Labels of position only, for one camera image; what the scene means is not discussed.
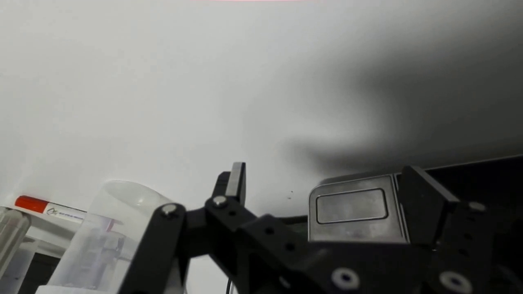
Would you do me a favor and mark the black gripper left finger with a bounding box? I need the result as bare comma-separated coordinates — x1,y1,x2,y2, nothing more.
121,161,328,294

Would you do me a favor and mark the ribbed silver metal container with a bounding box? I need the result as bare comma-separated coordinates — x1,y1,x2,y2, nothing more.
0,205,31,277

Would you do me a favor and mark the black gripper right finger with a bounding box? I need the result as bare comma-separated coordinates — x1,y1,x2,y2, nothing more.
307,166,523,294

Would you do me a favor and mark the red white marker pen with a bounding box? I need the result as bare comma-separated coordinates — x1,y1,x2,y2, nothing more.
13,193,90,224

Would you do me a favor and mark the clear plastic cup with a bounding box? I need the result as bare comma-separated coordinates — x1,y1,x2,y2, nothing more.
34,179,189,294

